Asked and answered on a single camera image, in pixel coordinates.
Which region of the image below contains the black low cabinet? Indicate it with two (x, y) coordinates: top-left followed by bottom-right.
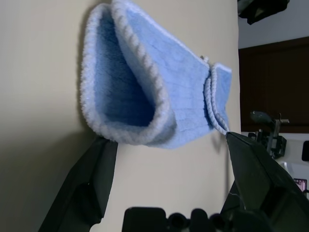
(239, 36), (309, 132)

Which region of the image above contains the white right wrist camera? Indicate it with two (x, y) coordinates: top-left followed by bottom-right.
(281, 140), (309, 181)

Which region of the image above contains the black bulky object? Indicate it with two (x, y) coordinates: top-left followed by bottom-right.
(238, 0), (290, 25)

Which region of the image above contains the light blue towel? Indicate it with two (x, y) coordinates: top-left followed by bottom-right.
(78, 0), (233, 152)

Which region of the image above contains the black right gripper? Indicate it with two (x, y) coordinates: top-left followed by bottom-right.
(248, 111), (290, 159)

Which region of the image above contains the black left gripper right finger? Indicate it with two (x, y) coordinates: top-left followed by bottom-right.
(221, 131), (309, 232)

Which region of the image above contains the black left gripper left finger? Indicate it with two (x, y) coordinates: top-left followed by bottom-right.
(40, 138), (119, 232)

